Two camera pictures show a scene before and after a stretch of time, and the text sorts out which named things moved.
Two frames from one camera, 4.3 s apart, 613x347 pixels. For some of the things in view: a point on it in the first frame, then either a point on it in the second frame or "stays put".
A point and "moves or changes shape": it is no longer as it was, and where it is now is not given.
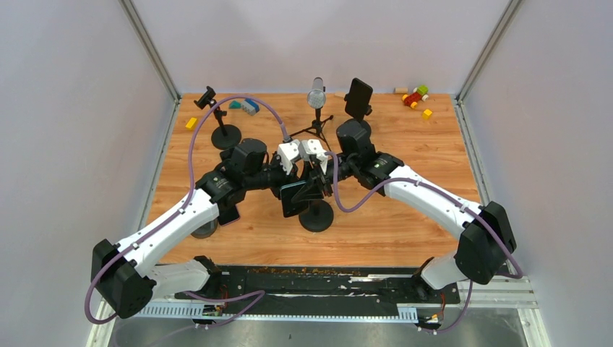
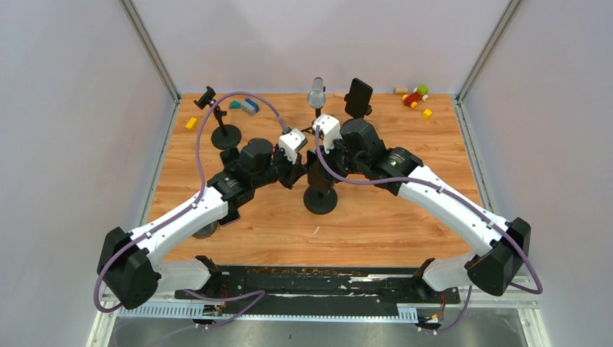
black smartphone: [226, 155] stays put
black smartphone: [358, 97] stays put
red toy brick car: [419, 93] stays put
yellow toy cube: [426, 114] stays put
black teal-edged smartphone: [288, 207] moves or changes shape
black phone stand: [318, 216] moves or changes shape
